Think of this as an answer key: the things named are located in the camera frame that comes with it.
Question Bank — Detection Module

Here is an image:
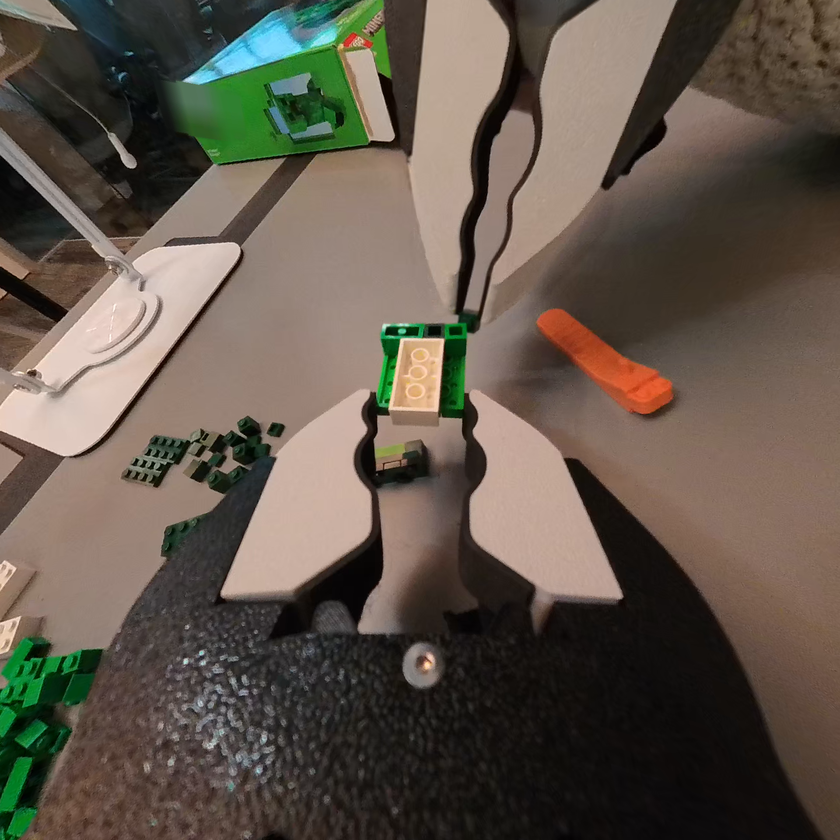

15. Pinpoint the green lego box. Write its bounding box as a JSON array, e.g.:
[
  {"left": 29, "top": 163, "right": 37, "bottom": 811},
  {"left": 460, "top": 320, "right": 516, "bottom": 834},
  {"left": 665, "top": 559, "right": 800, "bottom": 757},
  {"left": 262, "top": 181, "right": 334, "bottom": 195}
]
[{"left": 182, "top": 0, "right": 399, "bottom": 165}]

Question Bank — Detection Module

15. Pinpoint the pile of dark green lego pieces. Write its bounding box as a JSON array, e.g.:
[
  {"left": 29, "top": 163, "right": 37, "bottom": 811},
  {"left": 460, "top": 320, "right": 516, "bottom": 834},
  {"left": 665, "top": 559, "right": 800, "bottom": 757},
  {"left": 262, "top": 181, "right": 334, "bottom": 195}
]
[{"left": 121, "top": 415, "right": 290, "bottom": 560}]

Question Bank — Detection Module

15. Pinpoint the pile of bright green lego bricks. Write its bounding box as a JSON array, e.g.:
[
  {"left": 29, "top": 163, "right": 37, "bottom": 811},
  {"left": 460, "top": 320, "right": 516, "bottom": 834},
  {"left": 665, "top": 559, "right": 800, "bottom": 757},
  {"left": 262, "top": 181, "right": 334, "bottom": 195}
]
[{"left": 0, "top": 637, "right": 104, "bottom": 840}]

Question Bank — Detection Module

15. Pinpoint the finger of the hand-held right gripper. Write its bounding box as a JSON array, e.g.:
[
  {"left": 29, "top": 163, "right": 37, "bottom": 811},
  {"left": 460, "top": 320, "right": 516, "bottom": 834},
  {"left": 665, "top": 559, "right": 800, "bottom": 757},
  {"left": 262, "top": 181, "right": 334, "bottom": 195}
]
[
  {"left": 481, "top": 0, "right": 680, "bottom": 324},
  {"left": 407, "top": 0, "right": 521, "bottom": 315}
]

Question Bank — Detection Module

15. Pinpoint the white lego brick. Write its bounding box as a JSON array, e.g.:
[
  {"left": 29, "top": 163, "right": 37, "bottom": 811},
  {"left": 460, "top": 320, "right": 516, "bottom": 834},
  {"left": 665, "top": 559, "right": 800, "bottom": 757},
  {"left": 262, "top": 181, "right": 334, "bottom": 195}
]
[
  {"left": 0, "top": 560, "right": 38, "bottom": 615},
  {"left": 0, "top": 616, "right": 44, "bottom": 658}
]

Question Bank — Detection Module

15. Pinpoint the white elastic cord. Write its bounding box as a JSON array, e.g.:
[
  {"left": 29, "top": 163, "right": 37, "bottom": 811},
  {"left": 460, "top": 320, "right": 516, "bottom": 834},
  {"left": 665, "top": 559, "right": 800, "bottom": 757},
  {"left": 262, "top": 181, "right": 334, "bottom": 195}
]
[{"left": 77, "top": 108, "right": 139, "bottom": 169}]

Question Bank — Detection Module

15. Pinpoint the green lego build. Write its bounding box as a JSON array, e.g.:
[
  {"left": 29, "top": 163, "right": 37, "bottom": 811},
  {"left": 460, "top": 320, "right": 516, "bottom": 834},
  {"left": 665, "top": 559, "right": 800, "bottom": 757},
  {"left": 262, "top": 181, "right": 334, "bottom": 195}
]
[{"left": 377, "top": 322, "right": 475, "bottom": 429}]

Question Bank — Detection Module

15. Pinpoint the white lamp stand base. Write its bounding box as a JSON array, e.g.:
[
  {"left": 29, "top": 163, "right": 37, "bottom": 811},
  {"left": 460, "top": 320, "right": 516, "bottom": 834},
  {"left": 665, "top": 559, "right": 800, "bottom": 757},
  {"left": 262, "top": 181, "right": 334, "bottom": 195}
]
[{"left": 0, "top": 0, "right": 243, "bottom": 458}]

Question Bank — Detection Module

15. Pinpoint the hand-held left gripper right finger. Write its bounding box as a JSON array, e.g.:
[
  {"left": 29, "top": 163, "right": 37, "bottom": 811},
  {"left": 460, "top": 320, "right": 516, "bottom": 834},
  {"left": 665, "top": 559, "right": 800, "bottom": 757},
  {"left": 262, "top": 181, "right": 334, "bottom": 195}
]
[{"left": 461, "top": 390, "right": 623, "bottom": 636}]

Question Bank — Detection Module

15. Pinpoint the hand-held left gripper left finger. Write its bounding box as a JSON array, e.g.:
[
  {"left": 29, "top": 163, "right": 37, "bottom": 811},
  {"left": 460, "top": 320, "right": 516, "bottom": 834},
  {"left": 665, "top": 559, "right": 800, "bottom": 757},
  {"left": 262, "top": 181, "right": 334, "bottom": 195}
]
[{"left": 220, "top": 388, "right": 395, "bottom": 635}]

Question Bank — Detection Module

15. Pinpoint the orange brick separator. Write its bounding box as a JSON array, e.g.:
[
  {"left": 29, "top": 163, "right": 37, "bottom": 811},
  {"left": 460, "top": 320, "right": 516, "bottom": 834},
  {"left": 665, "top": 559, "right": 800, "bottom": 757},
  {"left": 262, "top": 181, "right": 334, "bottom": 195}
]
[{"left": 536, "top": 308, "right": 676, "bottom": 416}]

